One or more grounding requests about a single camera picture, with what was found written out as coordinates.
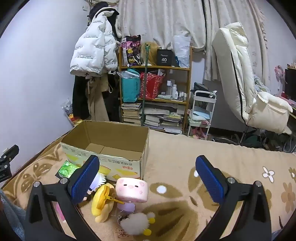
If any blonde wig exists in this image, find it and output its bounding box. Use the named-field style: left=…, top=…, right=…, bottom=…
left=142, top=42, right=160, bottom=66

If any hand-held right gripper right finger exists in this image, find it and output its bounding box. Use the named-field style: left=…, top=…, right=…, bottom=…
left=195, top=155, right=272, bottom=241

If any dark monitor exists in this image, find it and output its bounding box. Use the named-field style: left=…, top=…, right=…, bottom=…
left=284, top=67, right=296, bottom=102

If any group of cosmetic bottles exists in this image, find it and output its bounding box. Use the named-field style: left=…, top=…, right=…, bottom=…
left=165, top=79, right=188, bottom=101

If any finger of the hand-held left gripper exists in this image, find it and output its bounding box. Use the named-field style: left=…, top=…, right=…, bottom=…
left=3, top=145, right=19, bottom=161

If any red patterned bag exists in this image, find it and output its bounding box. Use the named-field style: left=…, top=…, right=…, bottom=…
left=139, top=72, right=165, bottom=100

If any black garment on hook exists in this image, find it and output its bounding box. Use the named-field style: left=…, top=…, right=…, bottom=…
left=89, top=2, right=120, bottom=32

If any cream patterned curtain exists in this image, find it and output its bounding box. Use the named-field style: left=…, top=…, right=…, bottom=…
left=117, top=0, right=271, bottom=81

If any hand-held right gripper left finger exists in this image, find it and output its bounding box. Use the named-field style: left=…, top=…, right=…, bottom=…
left=24, top=155, right=100, bottom=241

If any person's grey clothing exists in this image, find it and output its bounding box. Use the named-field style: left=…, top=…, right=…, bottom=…
left=0, top=189, right=25, bottom=240

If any pile of colourful packets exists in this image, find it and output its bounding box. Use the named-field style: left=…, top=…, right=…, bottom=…
left=61, top=98, right=81, bottom=127

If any white recliner chair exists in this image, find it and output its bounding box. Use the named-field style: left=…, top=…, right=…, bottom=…
left=211, top=22, right=293, bottom=145

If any beige hanging coat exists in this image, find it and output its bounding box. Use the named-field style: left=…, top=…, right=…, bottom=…
left=84, top=75, right=114, bottom=122

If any white plastic bag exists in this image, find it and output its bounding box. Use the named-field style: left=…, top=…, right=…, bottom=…
left=172, top=35, right=191, bottom=68

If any teal shopping bag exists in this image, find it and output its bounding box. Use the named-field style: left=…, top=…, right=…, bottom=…
left=121, top=70, right=141, bottom=103

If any green foil packet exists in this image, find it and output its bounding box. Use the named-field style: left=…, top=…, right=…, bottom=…
left=58, top=160, right=80, bottom=179

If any black hanging coat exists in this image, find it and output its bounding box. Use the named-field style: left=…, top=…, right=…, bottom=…
left=72, top=74, right=91, bottom=120

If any printed cardboard box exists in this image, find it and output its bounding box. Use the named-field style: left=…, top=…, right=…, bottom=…
left=60, top=120, right=149, bottom=182

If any black cardboard box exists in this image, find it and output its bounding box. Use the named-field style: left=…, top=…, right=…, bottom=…
left=157, top=49, right=174, bottom=67

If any stack of books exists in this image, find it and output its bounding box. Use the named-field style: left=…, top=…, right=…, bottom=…
left=121, top=102, right=142, bottom=126

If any pile of books and papers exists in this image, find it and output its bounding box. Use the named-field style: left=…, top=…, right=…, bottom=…
left=142, top=104, right=184, bottom=134

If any lavender plush toy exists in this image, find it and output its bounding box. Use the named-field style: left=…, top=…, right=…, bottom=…
left=117, top=201, right=136, bottom=215

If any white-haired plush doll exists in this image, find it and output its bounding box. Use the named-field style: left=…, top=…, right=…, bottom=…
left=81, top=173, right=107, bottom=202

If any wooden shelf rack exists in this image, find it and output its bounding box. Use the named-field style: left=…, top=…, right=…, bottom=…
left=118, top=45, right=192, bottom=136

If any white fluffy plush toy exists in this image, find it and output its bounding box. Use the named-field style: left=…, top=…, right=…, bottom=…
left=120, top=212, right=156, bottom=235

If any pink desk fan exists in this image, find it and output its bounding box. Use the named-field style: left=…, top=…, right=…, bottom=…
left=274, top=65, right=287, bottom=93

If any purple cartoon print bag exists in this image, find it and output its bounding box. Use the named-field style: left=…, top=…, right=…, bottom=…
left=121, top=35, right=142, bottom=66

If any white trolley cart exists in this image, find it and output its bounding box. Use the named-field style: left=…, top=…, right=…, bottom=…
left=187, top=90, right=217, bottom=139

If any yellow plush zipper pouch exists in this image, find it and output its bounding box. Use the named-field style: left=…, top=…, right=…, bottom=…
left=91, top=183, right=117, bottom=223

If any white puffer jacket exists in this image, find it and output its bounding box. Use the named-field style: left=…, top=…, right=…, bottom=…
left=69, top=8, right=119, bottom=77

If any pink pig plush cube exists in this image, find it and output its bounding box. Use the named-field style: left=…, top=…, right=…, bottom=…
left=115, top=177, right=149, bottom=203

